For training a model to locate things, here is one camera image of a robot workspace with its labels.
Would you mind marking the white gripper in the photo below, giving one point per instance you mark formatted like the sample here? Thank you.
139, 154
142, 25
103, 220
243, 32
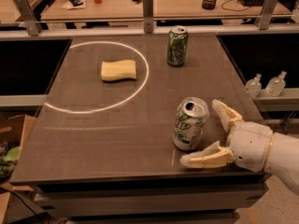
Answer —
250, 146

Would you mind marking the white green 7up can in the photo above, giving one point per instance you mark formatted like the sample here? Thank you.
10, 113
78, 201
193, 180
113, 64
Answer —
192, 115

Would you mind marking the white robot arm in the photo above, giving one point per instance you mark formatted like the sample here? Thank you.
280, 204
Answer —
282, 159

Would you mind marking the dark green soda can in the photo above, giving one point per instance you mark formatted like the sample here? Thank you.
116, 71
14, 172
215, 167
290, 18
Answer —
177, 45

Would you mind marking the yellow sponge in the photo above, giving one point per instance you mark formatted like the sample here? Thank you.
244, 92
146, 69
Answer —
113, 71

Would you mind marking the clear plastic bottle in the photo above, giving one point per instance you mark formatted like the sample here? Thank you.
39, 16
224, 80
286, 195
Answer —
253, 86
276, 85

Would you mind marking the black mesh pen cup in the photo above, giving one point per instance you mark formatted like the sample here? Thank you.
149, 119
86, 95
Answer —
209, 4

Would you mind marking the wooden background desk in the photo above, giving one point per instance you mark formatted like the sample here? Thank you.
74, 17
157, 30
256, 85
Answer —
110, 10

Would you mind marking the cardboard box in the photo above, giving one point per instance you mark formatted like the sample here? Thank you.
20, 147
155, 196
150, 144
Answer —
15, 131

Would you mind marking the green snack bag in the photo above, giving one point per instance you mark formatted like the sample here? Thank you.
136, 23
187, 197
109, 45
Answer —
8, 160

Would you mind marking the right metal rail bracket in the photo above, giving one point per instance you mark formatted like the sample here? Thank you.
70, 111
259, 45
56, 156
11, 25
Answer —
263, 21

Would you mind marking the metal rail bracket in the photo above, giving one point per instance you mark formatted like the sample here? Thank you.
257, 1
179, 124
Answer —
32, 26
263, 21
148, 16

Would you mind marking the middle metal rail bracket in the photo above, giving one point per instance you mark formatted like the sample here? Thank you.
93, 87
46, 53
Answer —
148, 16

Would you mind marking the left metal rail bracket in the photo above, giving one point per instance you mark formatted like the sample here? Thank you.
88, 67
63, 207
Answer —
32, 26

